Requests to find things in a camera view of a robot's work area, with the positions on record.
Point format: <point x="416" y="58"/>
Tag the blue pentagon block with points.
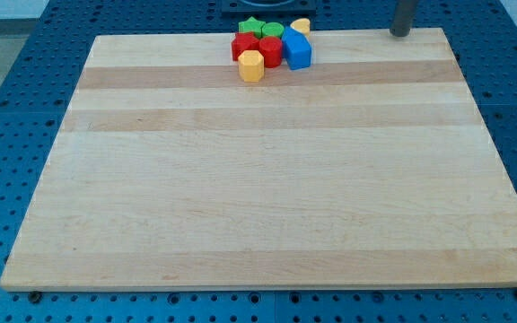
<point x="296" y="49"/>

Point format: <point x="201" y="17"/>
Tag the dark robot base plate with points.
<point x="267" y="6"/>

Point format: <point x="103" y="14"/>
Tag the red star-shaped block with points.
<point x="243" y="41"/>

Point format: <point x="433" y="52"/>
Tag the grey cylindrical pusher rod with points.
<point x="403" y="17"/>

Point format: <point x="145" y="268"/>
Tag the green cylinder block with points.
<point x="272" y="29"/>

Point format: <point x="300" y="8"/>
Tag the green star block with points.
<point x="252" y="25"/>

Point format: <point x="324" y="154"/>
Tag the yellow hexagon block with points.
<point x="251" y="66"/>

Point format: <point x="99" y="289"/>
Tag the yellow heart block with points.
<point x="303" y="25"/>

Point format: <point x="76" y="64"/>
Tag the large wooden board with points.
<point x="371" y="169"/>

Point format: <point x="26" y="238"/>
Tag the red cylinder block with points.
<point x="271" y="49"/>

